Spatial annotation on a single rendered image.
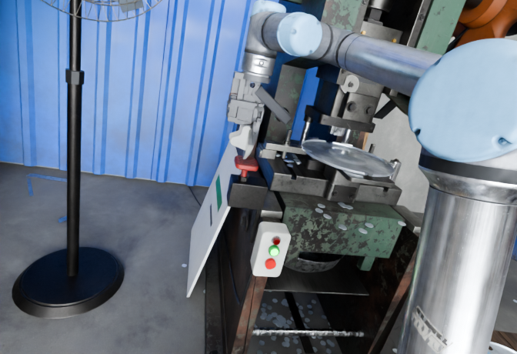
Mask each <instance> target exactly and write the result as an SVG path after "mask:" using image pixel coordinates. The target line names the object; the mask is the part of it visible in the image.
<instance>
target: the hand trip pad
mask: <svg viewBox="0 0 517 354"><path fill-rule="evenodd" d="M234 162H235V167H236V168H237V169H241V170H242V172H241V176H242V177H246V176H247V172H248V171H252V172H256V171H258V169H259V165H258V163H257V161H256V159H254V158H253V157H247V159H243V156H242V155H237V156H235V159H234Z"/></svg>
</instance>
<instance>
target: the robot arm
mask: <svg viewBox="0 0 517 354"><path fill-rule="evenodd" d="M277 52H283V53H287V54H290V55H294V56H300V57H303V58H310V59H313V60H316V61H320V62H325V63H329V64H331V65H334V66H336V67H339V68H342V69H344V70H346V71H349V72H352V73H354V74H356V75H359V76H361V77H363V78H366V79H369V80H371V81H373V82H376V83H379V84H380V85H384V86H385V87H388V88H390V89H393V90H396V91H397V92H401V93H402V94H405V95H408V96H410V97H411V98H410V100H409V110H408V117H409V125H410V129H411V130H412V132H414V133H415V137H416V140H417V141H418V142H419V143H420V144H421V146H422V147H421V152H420V156H419V164H418V167H419V169H420V170H421V171H422V173H423V174H424V175H425V177H426V178H427V179H428V181H429V191H428V195H427V199H426V204H425V211H424V216H423V220H422V227H421V231H420V235H419V243H418V247H417V251H416V255H415V262H414V266H413V270H412V278H411V282H410V286H409V294H408V298H407V302H406V306H405V314H404V318H403V322H402V329H401V333H400V337H399V345H398V349H397V353H396V354H491V353H490V352H488V350H489V344H490V341H491V338H492V332H493V329H494V325H495V320H496V316H497V313H498V310H499V304H500V301H501V298H502V291H503V288H504V285H505V279H506V276H507V272H508V269H509V263H510V260H511V257H512V251H513V248H514V244H515V239H516V236H517V41H514V40H510V39H505V38H487V39H482V40H478V41H474V42H470V43H467V44H464V45H461V46H459V47H457V48H454V49H453V50H451V51H450V52H447V53H446V54H444V55H438V54H435V53H432V52H427V51H423V50H420V49H417V48H412V47H408V46H405V45H400V44H397V43H394V42H388V41H386V40H382V39H379V38H373V37H371V36H367V35H362V34H359V33H355V32H352V31H349V30H345V29H342V28H337V27H335V26H332V25H328V24H325V23H323V22H319V21H318V19H317V18H316V17H315V16H313V15H310V14H306V13H304V12H293V13H286V8H285V6H283V5H281V4H279V3H276V2H270V1H265V0H258V1H256V2H255V3H254V5H253V8H252V14H251V15H250V17H249V27H248V34H247V39H246V43H245V51H244V55H243V59H242V66H241V69H242V70H243V72H237V71H234V74H233V79H232V87H231V91H230V94H229V97H228V101H227V103H228V104H227V109H226V113H225V114H226V117H227V118H228V120H227V121H229V122H234V123H235V124H240V127H239V130H238V131H237V132H232V133H230V135H229V139H230V143H231V144H232V145H233V146H235V147H238V148H240V149H243V159H247V157H248V156H249V155H250V154H251V152H252V150H253V147H254V145H255V141H256V139H257V136H258V133H259V127H260V124H261V122H262V117H263V112H264V105H266V106H267V107H268V108H269V109H270V110H271V111H272V112H273V113H274V114H275V118H276V119H277V120H278V121H279V122H283V123H284V124H285V125H287V124H288V123H289V122H290V121H291V120H292V117H291V116H290V114H289V111H288V109H286V108H283V107H281V106H280V104H278V103H277V101H276V100H274V99H273V97H271V96H270V94H268V93H267V91H266V90H264V88H263V87H261V86H260V84H261V82H262V83H270V79H271V78H270V77H269V76H272V73H273V69H274V65H275V58H276V56H277ZM251 53H252V54H251ZM268 57H269V58H268ZM252 82H253V86H250V83H252Z"/></svg>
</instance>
